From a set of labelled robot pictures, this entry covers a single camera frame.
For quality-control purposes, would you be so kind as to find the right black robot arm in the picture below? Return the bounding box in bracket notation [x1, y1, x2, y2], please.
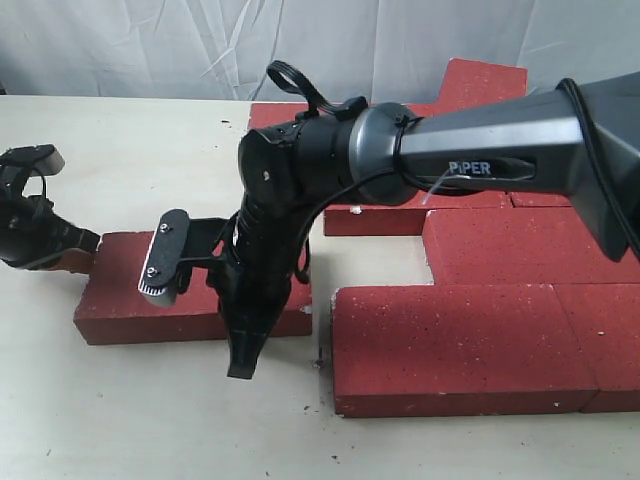
[208, 73, 639, 380]

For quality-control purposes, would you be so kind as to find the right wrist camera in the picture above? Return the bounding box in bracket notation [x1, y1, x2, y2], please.
[137, 208, 231, 307]

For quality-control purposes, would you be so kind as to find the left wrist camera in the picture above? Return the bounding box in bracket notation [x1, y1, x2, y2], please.
[1, 144, 65, 198]

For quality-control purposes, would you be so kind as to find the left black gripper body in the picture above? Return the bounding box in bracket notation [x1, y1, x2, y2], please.
[1, 195, 78, 268]

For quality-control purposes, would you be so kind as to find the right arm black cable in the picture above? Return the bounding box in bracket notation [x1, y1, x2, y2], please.
[266, 60, 640, 286]

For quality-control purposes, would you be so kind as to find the second row red brick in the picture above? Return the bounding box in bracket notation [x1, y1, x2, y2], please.
[323, 192, 512, 237]

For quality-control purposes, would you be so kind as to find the right row red brick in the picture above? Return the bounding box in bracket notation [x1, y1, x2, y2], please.
[509, 192, 571, 208]

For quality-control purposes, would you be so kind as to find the pale blue backdrop cloth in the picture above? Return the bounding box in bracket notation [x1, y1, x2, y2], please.
[1, 1, 639, 103]

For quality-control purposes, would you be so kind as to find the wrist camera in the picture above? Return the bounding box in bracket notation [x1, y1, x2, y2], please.
[1, 144, 65, 198]
[137, 208, 231, 307]

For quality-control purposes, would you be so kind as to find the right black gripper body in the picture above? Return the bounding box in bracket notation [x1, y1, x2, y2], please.
[207, 199, 306, 345]

